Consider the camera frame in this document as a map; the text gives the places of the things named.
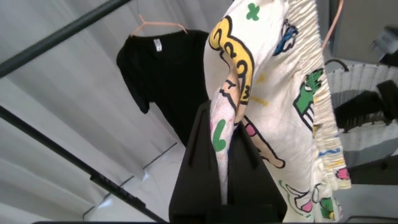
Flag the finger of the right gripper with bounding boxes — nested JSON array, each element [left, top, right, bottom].
[[334, 90, 388, 133]]

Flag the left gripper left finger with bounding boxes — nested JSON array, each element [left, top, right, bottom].
[[169, 101, 224, 222]]

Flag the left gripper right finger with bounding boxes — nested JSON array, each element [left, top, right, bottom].
[[226, 124, 289, 222]]

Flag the pink clothes hanger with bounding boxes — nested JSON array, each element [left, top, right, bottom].
[[129, 14, 188, 37], [322, 0, 345, 50]]

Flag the cream printed garment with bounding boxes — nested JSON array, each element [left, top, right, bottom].
[[203, 0, 352, 222]]

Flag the black T-shirt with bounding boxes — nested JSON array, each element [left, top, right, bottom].
[[116, 29, 212, 147]]

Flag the white laundry basket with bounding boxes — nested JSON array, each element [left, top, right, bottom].
[[325, 58, 398, 186]]

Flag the black clothes rack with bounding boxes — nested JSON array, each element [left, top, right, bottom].
[[0, 0, 167, 223]]

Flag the white curtain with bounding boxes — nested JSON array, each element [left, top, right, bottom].
[[0, 0, 234, 218]]

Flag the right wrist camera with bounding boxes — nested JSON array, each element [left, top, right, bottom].
[[368, 26, 398, 67]]

